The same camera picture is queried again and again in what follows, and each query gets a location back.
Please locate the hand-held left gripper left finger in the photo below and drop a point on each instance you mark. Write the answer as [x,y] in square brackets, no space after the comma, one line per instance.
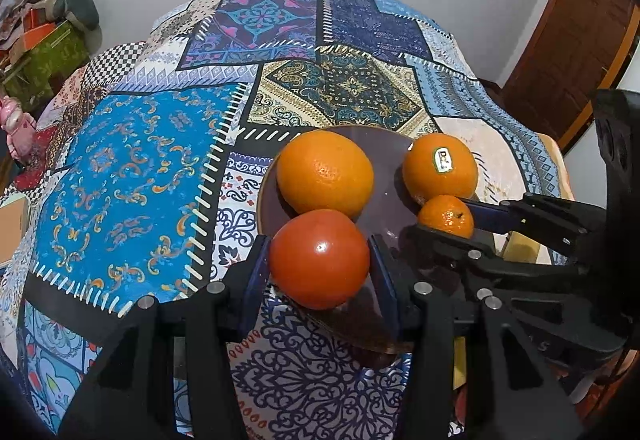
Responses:
[256,272]

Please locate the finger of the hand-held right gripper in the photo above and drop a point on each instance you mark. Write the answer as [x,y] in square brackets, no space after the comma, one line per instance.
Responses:
[452,245]
[482,213]

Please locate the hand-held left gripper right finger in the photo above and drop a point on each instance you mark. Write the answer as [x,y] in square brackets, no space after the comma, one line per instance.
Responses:
[383,277]

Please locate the small mandarin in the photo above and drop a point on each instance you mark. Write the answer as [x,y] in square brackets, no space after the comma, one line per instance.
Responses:
[445,216]

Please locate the red-orange tomato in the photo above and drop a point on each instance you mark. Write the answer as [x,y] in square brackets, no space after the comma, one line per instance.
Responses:
[320,266]

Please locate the dark brown plate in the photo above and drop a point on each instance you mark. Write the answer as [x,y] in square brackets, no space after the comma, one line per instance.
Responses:
[387,190]

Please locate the orange with sticker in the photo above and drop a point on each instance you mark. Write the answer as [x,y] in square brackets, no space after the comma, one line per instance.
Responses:
[440,169]

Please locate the large orange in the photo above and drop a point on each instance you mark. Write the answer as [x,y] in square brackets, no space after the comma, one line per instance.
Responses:
[325,173]

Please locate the patchwork printed blanket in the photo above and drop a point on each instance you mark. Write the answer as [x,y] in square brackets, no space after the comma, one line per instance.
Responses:
[150,160]

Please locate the brown wooden door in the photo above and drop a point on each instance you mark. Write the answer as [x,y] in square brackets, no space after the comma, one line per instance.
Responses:
[570,45]

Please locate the flat cardboard piece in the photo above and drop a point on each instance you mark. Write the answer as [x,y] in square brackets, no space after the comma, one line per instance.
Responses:
[12,232]

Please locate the pink toy figure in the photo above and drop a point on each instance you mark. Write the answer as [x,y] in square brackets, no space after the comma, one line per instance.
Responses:
[17,128]

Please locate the green patterned box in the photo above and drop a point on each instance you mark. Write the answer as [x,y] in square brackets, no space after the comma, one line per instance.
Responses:
[47,58]

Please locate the orange cardboard box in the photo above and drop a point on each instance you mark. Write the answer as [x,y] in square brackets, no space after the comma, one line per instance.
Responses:
[37,30]

